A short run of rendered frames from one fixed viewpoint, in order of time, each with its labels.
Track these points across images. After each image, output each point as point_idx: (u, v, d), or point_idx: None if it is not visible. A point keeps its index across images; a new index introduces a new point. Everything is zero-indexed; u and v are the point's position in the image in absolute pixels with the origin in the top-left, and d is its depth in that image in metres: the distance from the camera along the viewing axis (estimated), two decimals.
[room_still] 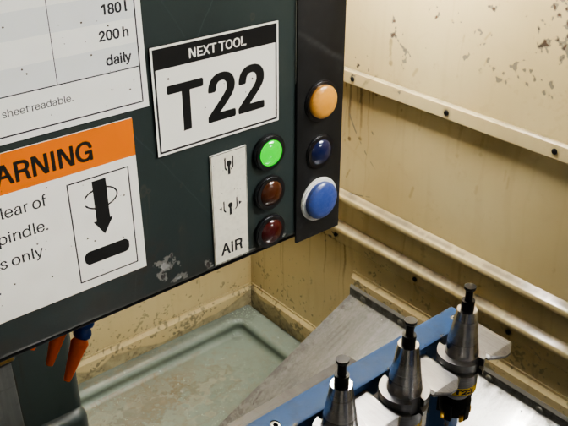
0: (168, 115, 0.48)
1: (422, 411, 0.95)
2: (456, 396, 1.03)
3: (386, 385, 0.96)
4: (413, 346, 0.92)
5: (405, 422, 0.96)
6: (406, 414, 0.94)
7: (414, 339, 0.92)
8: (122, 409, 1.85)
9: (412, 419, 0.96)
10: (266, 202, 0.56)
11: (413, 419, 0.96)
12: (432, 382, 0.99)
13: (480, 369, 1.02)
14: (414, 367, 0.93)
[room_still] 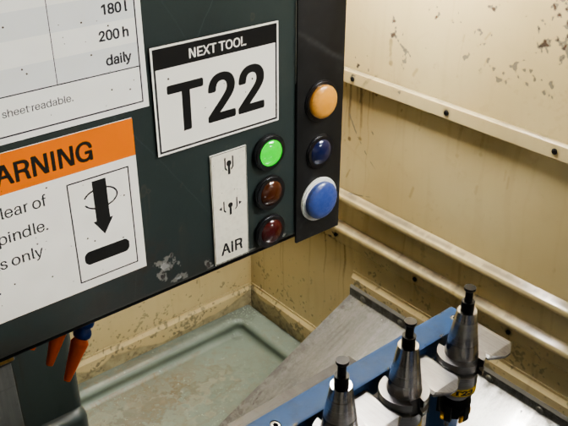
0: (168, 115, 0.48)
1: (422, 412, 0.95)
2: (456, 397, 1.03)
3: (386, 386, 0.96)
4: (413, 347, 0.92)
5: (405, 423, 0.96)
6: (406, 415, 0.95)
7: (414, 340, 0.92)
8: (122, 409, 1.85)
9: (412, 420, 0.96)
10: (266, 202, 0.56)
11: (413, 420, 0.96)
12: (432, 382, 0.99)
13: (480, 370, 1.02)
14: (414, 368, 0.93)
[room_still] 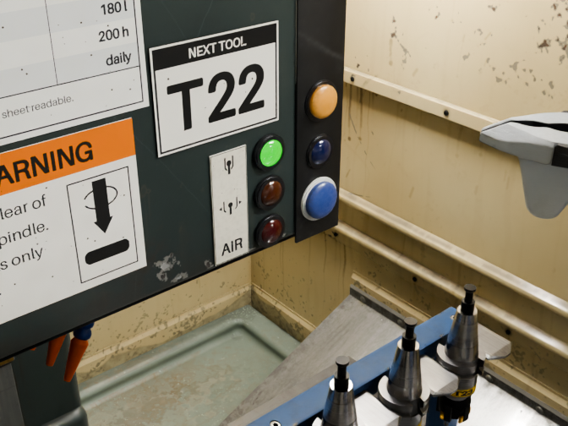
0: (168, 115, 0.48)
1: (422, 412, 0.95)
2: (456, 397, 1.03)
3: (386, 386, 0.96)
4: (413, 347, 0.92)
5: (405, 423, 0.96)
6: (406, 415, 0.95)
7: (414, 340, 0.92)
8: (122, 409, 1.85)
9: (412, 420, 0.96)
10: (266, 202, 0.56)
11: (413, 420, 0.96)
12: (432, 382, 0.99)
13: (480, 370, 1.02)
14: (414, 368, 0.93)
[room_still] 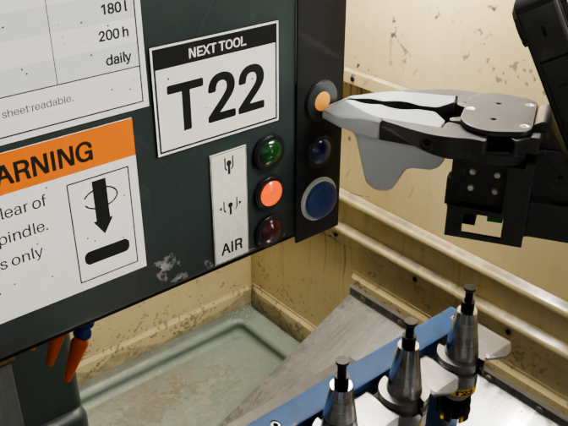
0: (168, 115, 0.48)
1: (422, 412, 0.95)
2: (456, 397, 1.03)
3: (386, 386, 0.96)
4: (413, 347, 0.92)
5: (405, 423, 0.96)
6: (406, 415, 0.95)
7: (414, 340, 0.92)
8: (122, 409, 1.85)
9: (412, 420, 0.96)
10: (266, 202, 0.56)
11: (413, 420, 0.96)
12: (432, 382, 0.99)
13: (480, 370, 1.02)
14: (414, 368, 0.93)
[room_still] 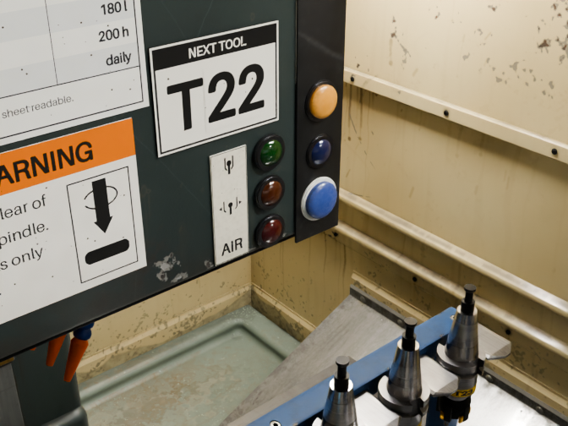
0: (168, 115, 0.48)
1: (422, 412, 0.95)
2: (456, 397, 1.03)
3: (386, 386, 0.96)
4: (413, 347, 0.92)
5: (405, 423, 0.96)
6: (406, 415, 0.95)
7: (414, 340, 0.92)
8: (122, 409, 1.85)
9: (412, 420, 0.96)
10: (266, 202, 0.56)
11: (413, 420, 0.96)
12: (432, 382, 0.99)
13: (480, 370, 1.02)
14: (414, 368, 0.93)
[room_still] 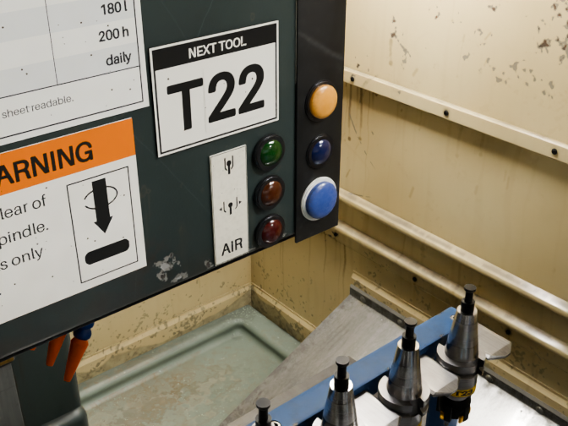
0: (168, 115, 0.48)
1: (422, 412, 0.95)
2: (456, 397, 1.03)
3: (386, 386, 0.96)
4: (413, 347, 0.92)
5: (405, 423, 0.96)
6: (406, 415, 0.95)
7: (414, 340, 0.92)
8: (122, 409, 1.85)
9: (412, 420, 0.96)
10: (266, 202, 0.56)
11: (413, 420, 0.96)
12: (432, 382, 0.99)
13: (480, 370, 1.02)
14: (414, 368, 0.93)
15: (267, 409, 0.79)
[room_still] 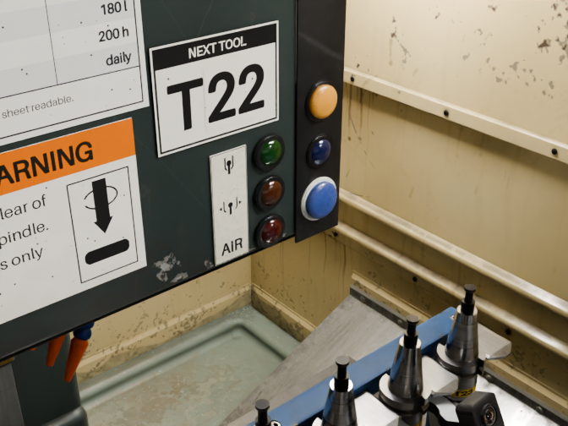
0: (168, 115, 0.48)
1: (423, 410, 0.95)
2: (456, 397, 1.03)
3: (387, 384, 0.96)
4: (415, 345, 0.92)
5: (406, 420, 0.96)
6: (406, 413, 0.94)
7: (416, 337, 0.92)
8: (122, 409, 1.85)
9: (413, 418, 0.96)
10: (266, 202, 0.56)
11: (414, 418, 0.96)
12: (432, 382, 0.99)
13: (480, 370, 1.02)
14: (416, 365, 0.93)
15: (266, 410, 0.79)
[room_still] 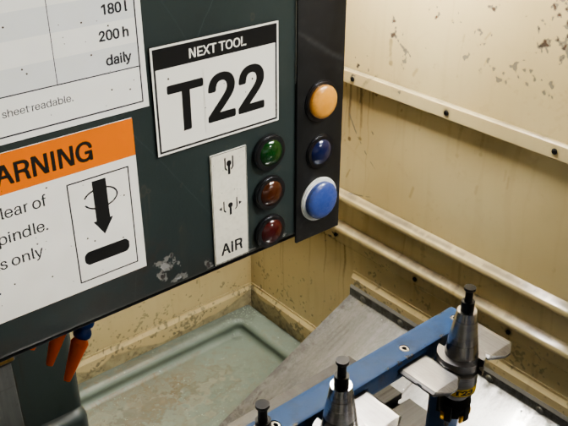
0: (168, 115, 0.48)
1: None
2: (456, 397, 1.03)
3: None
4: None
5: None
6: None
7: None
8: (122, 409, 1.85)
9: None
10: (266, 202, 0.56)
11: None
12: (432, 382, 0.99)
13: (480, 370, 1.02)
14: None
15: (266, 410, 0.79)
